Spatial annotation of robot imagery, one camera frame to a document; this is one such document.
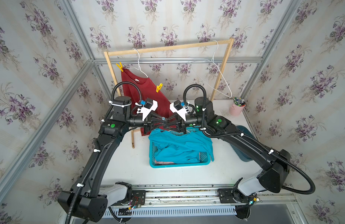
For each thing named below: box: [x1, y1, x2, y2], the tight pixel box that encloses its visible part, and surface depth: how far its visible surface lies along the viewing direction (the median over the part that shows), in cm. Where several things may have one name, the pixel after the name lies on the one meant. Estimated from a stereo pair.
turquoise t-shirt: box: [148, 128, 215, 165], surface depth 81 cm
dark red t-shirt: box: [121, 68, 172, 136], surface depth 68 cm
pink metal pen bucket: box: [229, 102, 246, 117], surface depth 107 cm
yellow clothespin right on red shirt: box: [155, 83, 164, 93], surface depth 66 cm
